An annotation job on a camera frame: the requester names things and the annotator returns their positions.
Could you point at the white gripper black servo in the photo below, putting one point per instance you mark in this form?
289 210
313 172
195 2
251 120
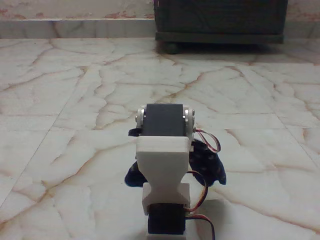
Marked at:
164 120

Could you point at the dark blue cloth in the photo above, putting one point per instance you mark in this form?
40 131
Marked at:
210 165

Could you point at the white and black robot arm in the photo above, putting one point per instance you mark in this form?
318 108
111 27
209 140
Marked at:
162 155

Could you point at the dark wooden cabinet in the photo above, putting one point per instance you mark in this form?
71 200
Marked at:
220 20

